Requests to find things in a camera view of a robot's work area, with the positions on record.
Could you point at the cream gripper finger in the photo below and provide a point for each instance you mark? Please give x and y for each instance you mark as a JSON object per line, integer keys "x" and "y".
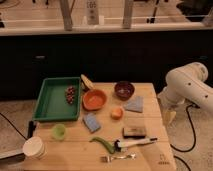
{"x": 169, "y": 115}

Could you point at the orange apple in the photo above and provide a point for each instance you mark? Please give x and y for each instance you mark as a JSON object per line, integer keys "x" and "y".
{"x": 116, "y": 113}

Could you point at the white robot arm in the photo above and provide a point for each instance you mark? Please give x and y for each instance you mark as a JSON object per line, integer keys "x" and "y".
{"x": 185, "y": 83}

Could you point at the green plastic cup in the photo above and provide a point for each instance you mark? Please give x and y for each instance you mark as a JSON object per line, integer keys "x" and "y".
{"x": 58, "y": 132}

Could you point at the white paper cup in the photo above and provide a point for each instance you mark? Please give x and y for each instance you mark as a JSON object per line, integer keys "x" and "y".
{"x": 34, "y": 147}

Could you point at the grey-blue folded cloth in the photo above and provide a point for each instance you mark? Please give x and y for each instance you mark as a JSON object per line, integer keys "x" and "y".
{"x": 135, "y": 105}

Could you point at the dark maroon bowl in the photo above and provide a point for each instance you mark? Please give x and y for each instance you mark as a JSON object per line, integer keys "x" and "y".
{"x": 124, "y": 90}

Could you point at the green chili pepper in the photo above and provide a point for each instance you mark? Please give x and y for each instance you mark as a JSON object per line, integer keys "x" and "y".
{"x": 110, "y": 148}

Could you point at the silver fork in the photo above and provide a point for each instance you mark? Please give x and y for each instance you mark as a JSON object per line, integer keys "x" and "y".
{"x": 108, "y": 159}

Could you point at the orange bowl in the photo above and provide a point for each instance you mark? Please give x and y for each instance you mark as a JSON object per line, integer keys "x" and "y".
{"x": 94, "y": 99}

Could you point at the blue sponge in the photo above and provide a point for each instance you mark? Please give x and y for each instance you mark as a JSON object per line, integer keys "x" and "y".
{"x": 91, "y": 122}

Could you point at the yellow banana piece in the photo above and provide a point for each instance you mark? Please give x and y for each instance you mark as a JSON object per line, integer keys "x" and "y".
{"x": 88, "y": 84}

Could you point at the bunch of red grapes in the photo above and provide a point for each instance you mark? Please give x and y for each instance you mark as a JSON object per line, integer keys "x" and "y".
{"x": 70, "y": 94}

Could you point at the green plastic tray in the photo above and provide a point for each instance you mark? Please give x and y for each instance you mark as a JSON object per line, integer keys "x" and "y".
{"x": 52, "y": 105}

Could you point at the white black handled tool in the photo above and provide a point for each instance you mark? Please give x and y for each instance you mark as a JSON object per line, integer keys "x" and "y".
{"x": 119, "y": 145}

